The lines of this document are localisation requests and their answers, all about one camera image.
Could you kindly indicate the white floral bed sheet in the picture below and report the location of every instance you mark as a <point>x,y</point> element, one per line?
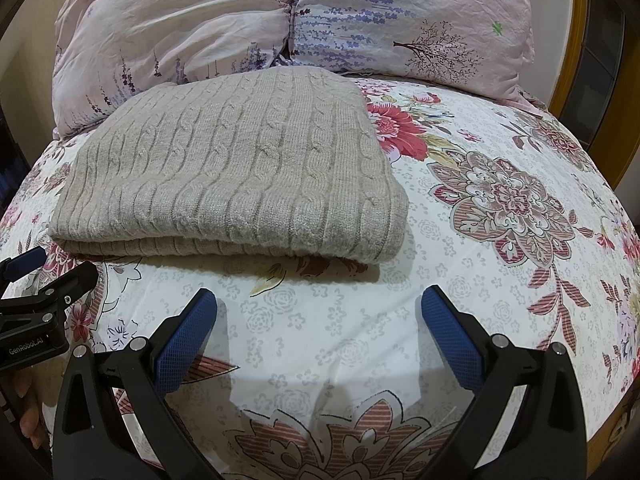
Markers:
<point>350,310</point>

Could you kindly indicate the person's left hand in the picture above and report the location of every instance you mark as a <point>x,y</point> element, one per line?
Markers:
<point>31,420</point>

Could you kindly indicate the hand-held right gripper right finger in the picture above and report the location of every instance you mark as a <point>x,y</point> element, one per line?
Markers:
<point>450,340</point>

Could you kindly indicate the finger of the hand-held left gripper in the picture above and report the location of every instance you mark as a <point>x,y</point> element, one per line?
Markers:
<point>27,262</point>
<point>70,285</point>

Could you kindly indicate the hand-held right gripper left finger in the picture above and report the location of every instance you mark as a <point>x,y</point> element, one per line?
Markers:
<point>180,345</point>

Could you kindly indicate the pink tree print pillow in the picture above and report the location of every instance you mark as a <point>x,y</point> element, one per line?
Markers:
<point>425,10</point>

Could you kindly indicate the pink lavender print pillow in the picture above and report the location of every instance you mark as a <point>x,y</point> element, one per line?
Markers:
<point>175,25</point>

